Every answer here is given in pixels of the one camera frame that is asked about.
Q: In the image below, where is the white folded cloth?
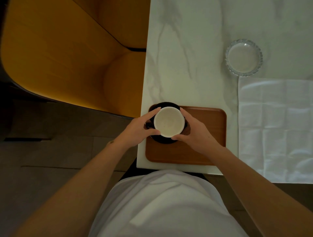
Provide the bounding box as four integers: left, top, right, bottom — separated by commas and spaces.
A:
238, 77, 313, 184

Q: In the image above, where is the brown wooden tray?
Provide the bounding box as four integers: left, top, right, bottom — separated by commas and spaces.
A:
145, 104, 227, 166

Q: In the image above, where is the person's left hand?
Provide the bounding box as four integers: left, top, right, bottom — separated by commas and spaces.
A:
114, 107, 162, 150

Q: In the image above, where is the yellow chair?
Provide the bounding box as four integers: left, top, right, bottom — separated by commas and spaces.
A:
0, 0, 151, 119

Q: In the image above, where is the person's right hand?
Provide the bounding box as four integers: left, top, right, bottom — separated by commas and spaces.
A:
171, 108, 220, 157

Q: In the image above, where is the person's white shirt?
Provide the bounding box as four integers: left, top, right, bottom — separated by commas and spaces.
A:
88, 170, 249, 237

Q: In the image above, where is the clear glass scalloped dish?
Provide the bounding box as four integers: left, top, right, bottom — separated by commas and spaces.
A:
225, 39, 263, 77

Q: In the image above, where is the black saucer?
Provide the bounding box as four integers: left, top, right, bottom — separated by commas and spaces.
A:
150, 102, 181, 144

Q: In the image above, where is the person's left forearm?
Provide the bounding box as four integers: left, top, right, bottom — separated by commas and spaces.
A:
13, 140, 130, 237

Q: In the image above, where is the person's right forearm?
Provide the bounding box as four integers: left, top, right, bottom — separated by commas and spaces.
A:
207, 146, 313, 237

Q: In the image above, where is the black cup with white inside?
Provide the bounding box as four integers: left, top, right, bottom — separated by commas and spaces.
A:
146, 106, 188, 138

